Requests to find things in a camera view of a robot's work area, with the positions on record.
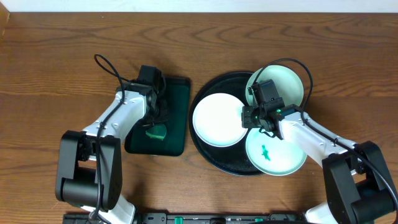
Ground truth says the green wavy sponge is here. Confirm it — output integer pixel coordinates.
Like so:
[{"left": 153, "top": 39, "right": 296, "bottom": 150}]
[{"left": 146, "top": 124, "right": 167, "bottom": 141}]

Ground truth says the white plate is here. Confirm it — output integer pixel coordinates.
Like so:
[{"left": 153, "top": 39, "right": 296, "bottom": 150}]
[{"left": 192, "top": 93, "right": 248, "bottom": 147}]

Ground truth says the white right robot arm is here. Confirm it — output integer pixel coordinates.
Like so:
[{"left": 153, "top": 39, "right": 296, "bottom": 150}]
[{"left": 242, "top": 80, "right": 397, "bottom": 223}]

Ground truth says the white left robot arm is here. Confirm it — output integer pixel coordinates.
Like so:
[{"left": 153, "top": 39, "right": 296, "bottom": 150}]
[{"left": 55, "top": 65, "right": 167, "bottom": 223}]

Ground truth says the black rectangular tray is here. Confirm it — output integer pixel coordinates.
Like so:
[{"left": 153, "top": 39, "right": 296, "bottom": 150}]
[{"left": 124, "top": 77, "right": 190, "bottom": 156}]

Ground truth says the black round tray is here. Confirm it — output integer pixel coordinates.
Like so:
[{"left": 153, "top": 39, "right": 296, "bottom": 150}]
[{"left": 189, "top": 71, "right": 265, "bottom": 176}]

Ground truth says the pale green plate top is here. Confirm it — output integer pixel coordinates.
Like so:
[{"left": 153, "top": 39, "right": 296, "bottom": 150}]
[{"left": 257, "top": 65, "right": 304, "bottom": 106}]

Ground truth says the pale green plate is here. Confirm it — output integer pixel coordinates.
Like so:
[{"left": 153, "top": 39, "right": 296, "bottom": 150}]
[
  {"left": 257, "top": 65, "right": 304, "bottom": 106},
  {"left": 246, "top": 129, "right": 307, "bottom": 176}
]

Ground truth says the pale green plate bottom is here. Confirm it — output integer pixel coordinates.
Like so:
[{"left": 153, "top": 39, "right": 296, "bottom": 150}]
[{"left": 246, "top": 129, "right": 307, "bottom": 176}]

